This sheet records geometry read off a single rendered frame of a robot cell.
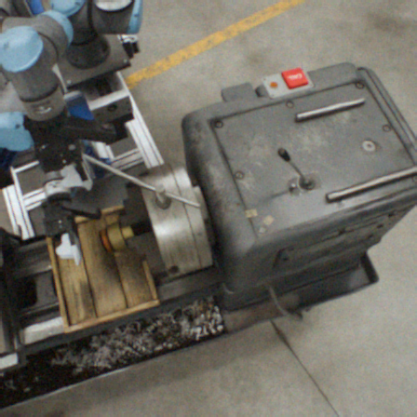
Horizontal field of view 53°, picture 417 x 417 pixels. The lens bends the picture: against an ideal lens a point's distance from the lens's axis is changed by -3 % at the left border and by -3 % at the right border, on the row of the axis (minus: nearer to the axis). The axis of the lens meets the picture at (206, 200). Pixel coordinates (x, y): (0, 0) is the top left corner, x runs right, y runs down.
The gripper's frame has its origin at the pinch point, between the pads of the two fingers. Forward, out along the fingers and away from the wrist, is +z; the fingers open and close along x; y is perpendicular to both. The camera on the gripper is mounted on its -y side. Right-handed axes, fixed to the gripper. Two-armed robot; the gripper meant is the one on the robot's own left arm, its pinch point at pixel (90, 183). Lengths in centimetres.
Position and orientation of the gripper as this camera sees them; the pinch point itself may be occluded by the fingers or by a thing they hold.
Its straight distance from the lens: 97.2
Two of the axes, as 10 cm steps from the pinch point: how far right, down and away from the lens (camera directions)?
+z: 1.3, 6.9, 7.1
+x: 2.8, 6.6, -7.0
